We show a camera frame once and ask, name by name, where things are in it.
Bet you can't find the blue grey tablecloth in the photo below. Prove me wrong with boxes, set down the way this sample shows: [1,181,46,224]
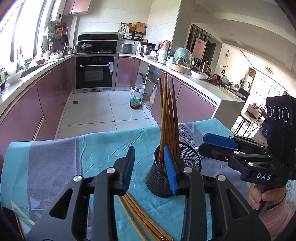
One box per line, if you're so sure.
[1,119,262,240]

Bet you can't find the pink sleeve forearm right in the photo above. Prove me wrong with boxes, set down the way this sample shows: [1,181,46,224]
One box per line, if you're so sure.
[261,199,294,240]

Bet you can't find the white bowl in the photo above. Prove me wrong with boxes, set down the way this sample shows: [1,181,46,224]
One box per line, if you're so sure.
[6,72,22,84]

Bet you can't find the pink upper cabinet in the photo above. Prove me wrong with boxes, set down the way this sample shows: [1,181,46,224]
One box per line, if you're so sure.
[63,0,91,15]

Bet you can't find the pink thermos kettle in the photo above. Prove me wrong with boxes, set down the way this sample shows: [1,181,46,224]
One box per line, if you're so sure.
[158,40,171,65]

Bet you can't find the black built-in oven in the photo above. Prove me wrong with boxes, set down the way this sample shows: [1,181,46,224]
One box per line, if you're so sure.
[75,32,119,93]

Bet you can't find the round bamboo steamer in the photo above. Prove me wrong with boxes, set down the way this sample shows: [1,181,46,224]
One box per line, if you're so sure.
[170,63,191,75]

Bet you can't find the teal mesh food cover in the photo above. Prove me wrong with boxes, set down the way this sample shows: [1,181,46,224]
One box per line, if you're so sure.
[174,47,194,69]

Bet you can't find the oil bottle on floor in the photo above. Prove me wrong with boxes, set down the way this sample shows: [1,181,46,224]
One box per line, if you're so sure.
[129,88,142,109]

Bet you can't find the smartphone with orange edge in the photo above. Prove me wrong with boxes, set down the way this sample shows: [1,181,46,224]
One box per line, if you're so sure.
[3,207,25,240]

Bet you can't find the right hand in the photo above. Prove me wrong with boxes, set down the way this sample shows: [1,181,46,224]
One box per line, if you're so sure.
[248,184,287,210]

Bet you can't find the black mesh utensil cup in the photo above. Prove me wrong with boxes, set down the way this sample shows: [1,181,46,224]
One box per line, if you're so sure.
[146,142,202,198]

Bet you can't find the black wall shelf rack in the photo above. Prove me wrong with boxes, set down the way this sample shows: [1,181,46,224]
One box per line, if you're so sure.
[118,22,147,42]

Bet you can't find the wooden chopstick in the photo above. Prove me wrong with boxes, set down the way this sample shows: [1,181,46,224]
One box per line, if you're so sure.
[171,78,180,157]
[123,193,174,240]
[166,86,177,156]
[117,196,148,241]
[159,79,165,168]
[159,72,169,167]

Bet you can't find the white water heater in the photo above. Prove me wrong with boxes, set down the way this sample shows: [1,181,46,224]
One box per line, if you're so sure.
[50,0,66,23]

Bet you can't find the black camera box right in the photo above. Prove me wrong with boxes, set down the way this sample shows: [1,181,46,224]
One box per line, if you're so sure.
[266,95,295,167]

